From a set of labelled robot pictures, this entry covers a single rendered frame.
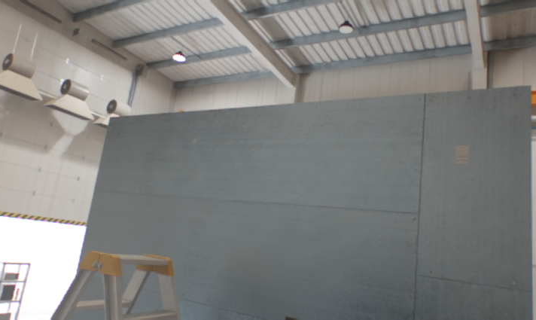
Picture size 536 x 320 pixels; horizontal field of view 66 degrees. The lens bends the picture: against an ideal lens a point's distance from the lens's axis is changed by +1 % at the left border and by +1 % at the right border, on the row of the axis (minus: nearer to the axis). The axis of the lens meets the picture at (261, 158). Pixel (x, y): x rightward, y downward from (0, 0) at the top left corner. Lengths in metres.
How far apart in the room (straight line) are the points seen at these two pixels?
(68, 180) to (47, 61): 3.24
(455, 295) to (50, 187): 11.31
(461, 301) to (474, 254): 0.19
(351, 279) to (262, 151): 0.81
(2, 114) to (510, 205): 11.09
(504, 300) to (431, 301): 0.25
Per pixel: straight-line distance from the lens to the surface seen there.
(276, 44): 11.60
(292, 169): 2.11
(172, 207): 2.54
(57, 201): 12.45
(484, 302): 1.84
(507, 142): 1.91
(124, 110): 12.71
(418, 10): 10.20
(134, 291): 2.08
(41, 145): 12.17
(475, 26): 9.64
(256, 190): 2.19
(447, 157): 1.91
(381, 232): 1.90
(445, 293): 1.85
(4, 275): 10.14
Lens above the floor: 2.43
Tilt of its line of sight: 12 degrees up
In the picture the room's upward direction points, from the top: 8 degrees clockwise
